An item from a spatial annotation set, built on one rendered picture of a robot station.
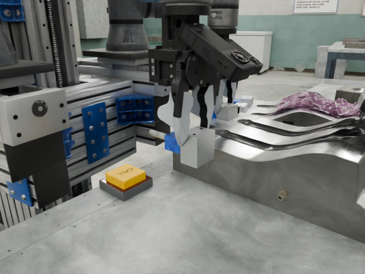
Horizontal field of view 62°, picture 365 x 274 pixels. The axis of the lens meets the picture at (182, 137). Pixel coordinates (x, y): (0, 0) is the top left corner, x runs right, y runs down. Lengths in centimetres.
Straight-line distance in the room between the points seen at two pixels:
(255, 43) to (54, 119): 674
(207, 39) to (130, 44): 64
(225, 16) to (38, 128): 48
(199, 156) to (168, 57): 16
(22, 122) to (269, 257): 51
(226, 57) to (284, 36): 759
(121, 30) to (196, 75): 64
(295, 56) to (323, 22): 94
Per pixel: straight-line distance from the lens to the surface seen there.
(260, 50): 726
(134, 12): 109
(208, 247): 50
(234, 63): 42
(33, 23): 97
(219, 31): 77
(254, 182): 60
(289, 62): 802
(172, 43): 49
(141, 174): 64
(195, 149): 49
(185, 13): 46
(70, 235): 56
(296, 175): 56
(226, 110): 79
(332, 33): 788
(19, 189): 81
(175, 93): 45
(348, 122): 73
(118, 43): 107
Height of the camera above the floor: 113
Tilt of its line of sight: 21 degrees down
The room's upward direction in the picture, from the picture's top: straight up
